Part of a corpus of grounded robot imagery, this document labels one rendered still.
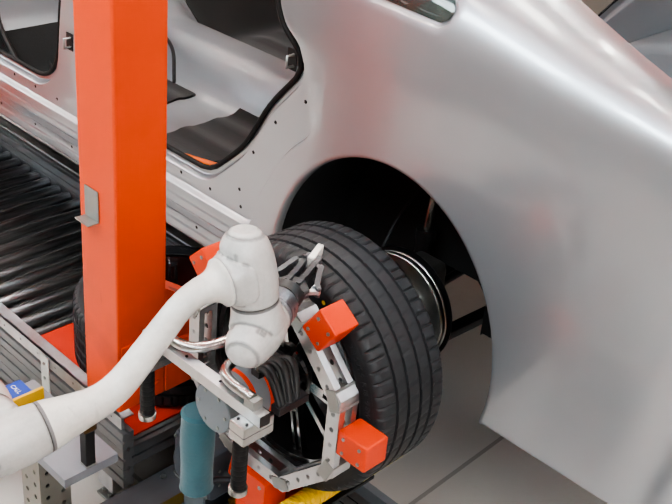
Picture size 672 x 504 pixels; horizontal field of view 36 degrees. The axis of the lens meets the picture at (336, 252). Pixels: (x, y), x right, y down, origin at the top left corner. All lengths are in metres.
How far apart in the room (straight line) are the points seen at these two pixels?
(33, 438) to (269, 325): 0.50
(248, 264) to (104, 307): 0.89
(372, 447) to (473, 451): 1.46
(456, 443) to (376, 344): 1.49
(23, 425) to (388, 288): 0.92
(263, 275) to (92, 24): 0.79
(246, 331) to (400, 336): 0.47
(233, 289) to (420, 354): 0.61
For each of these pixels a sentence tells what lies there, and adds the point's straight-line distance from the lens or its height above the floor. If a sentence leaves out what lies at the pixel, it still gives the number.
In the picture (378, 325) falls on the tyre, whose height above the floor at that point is 1.09.
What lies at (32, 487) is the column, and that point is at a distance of 3.22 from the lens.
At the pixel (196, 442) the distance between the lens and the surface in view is 2.66.
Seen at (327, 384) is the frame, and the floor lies 0.99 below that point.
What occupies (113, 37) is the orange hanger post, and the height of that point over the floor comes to 1.61.
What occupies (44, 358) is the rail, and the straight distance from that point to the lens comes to 3.46.
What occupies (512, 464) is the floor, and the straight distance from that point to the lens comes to 3.78.
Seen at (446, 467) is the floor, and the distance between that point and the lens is 3.71.
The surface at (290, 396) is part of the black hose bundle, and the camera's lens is 2.30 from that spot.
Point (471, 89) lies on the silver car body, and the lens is 2.39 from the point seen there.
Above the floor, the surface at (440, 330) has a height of 0.86.
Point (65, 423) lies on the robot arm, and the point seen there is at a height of 1.14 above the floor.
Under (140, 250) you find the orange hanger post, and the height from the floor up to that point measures 1.02.
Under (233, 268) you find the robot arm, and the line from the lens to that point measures 2.02.
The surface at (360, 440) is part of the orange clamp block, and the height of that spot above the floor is 0.88.
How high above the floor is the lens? 2.41
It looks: 30 degrees down
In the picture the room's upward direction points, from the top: 6 degrees clockwise
